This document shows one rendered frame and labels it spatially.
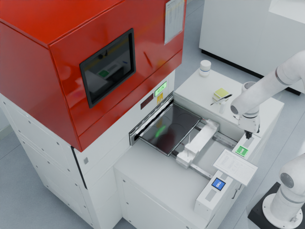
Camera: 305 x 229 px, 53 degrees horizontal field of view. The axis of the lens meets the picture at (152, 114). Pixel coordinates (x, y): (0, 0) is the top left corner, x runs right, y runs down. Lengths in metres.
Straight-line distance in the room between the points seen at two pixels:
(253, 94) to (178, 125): 0.70
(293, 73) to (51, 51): 0.84
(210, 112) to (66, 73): 1.09
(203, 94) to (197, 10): 2.91
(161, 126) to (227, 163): 0.47
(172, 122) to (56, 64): 1.04
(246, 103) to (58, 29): 0.81
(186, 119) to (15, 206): 1.63
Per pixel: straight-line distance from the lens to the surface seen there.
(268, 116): 2.01
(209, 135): 1.93
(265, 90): 1.36
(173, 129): 1.90
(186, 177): 1.81
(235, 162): 1.74
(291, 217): 1.67
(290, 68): 1.23
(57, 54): 1.06
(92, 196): 1.89
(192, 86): 2.08
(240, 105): 1.40
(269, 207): 1.70
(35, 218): 2.76
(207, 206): 1.59
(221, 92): 1.98
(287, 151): 3.15
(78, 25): 1.09
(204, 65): 2.11
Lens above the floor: 2.38
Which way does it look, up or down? 49 degrees down
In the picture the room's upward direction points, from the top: 1 degrees counter-clockwise
